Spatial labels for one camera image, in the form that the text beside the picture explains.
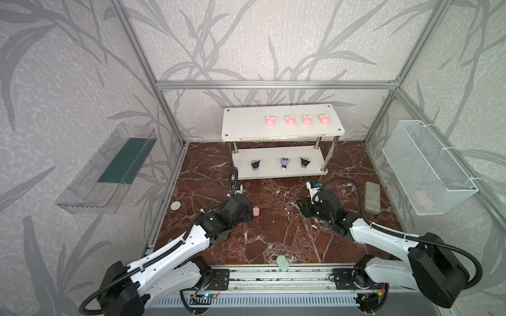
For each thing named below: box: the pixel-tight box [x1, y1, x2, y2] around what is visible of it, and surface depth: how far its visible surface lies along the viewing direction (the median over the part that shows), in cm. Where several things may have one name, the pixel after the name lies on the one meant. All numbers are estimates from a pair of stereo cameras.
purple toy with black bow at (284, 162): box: [280, 158, 290, 170], surface depth 101 cm
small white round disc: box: [169, 200, 182, 211], surface depth 96 cm
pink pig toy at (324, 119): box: [319, 113, 330, 125], surface depth 82 cm
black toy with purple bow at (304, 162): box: [300, 157, 311, 169], surface depth 101 cm
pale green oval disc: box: [276, 254, 290, 273], surface depth 77 cm
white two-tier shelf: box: [221, 103, 346, 181], surface depth 84 cm
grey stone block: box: [363, 181, 381, 215], surface depth 95 cm
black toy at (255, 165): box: [251, 159, 261, 172], surface depth 99 cm
